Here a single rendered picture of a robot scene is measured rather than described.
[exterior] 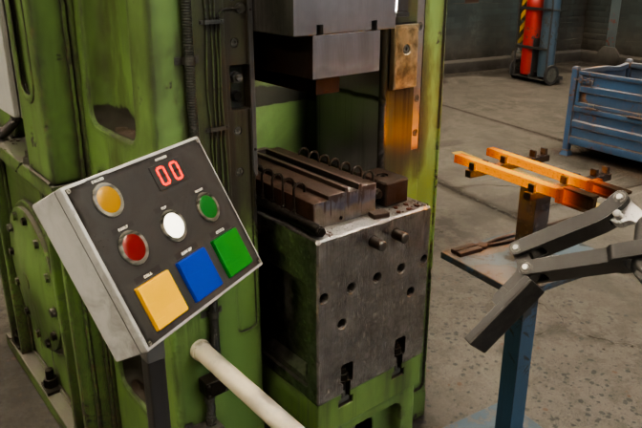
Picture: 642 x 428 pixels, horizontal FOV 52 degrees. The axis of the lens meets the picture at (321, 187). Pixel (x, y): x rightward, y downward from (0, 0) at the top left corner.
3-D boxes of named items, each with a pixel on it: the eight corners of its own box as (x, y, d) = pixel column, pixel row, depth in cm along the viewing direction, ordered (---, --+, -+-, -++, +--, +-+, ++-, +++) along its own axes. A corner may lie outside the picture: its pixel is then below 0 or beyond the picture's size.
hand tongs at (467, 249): (590, 213, 218) (590, 210, 217) (601, 218, 214) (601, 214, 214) (450, 252, 190) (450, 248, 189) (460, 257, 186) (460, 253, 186)
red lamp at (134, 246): (153, 259, 105) (150, 234, 104) (125, 267, 103) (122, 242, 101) (144, 252, 108) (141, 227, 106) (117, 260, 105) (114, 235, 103)
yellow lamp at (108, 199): (127, 211, 105) (125, 185, 103) (98, 219, 102) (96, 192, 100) (119, 206, 107) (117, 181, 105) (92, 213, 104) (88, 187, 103)
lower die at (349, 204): (374, 210, 167) (375, 179, 164) (313, 230, 155) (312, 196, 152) (279, 171, 198) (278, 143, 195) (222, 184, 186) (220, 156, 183)
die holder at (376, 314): (422, 353, 186) (432, 204, 171) (317, 407, 164) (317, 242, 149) (303, 281, 227) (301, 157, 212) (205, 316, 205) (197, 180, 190)
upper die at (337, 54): (379, 71, 155) (380, 30, 152) (312, 80, 144) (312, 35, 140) (276, 52, 186) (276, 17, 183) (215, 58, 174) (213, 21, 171)
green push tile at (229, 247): (254, 261, 125) (236, 226, 125) (232, 277, 119) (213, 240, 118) (247, 264, 126) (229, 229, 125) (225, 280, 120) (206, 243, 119)
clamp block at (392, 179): (408, 201, 174) (410, 177, 172) (385, 207, 169) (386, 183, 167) (377, 188, 183) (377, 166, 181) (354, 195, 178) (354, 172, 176)
